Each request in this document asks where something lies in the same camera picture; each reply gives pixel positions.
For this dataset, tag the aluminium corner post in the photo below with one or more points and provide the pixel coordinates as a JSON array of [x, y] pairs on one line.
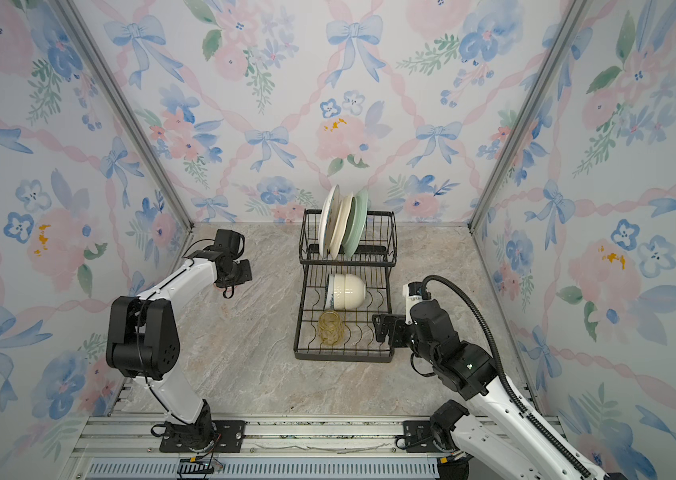
[[80, 35], [568, 28]]

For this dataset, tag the cream ribbed bowl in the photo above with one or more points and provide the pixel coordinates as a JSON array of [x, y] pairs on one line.
[[350, 292]]

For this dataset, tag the aluminium corner post right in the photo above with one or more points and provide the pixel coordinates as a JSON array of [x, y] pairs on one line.
[[568, 28]]

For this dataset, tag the blue floral bowl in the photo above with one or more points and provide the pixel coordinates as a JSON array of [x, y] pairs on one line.
[[330, 293]]

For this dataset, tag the black wire dish rack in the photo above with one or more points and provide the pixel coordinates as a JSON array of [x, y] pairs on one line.
[[373, 262]]

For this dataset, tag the green plate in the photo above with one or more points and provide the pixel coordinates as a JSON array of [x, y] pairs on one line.
[[356, 223]]

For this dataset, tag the yellow glass cup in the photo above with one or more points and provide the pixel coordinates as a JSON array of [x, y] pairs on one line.
[[331, 329]]

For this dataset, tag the cream plate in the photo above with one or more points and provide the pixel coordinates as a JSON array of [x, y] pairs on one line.
[[341, 225]]

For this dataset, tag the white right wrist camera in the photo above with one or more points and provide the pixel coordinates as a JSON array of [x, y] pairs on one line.
[[413, 293]]

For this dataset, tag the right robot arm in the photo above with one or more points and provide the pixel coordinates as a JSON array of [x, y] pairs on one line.
[[496, 424]]

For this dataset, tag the aluminium corner post left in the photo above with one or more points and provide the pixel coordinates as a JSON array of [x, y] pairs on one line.
[[80, 35]]

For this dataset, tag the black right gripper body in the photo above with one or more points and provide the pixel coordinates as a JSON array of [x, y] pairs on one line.
[[403, 336]]

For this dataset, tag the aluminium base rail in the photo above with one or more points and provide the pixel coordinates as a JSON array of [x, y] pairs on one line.
[[125, 446]]

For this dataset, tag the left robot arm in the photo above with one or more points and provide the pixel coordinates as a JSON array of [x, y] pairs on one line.
[[144, 343]]

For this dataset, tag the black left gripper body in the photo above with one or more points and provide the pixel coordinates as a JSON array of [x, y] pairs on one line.
[[242, 273]]

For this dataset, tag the white plate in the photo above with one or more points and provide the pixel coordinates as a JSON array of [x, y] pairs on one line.
[[332, 199]]

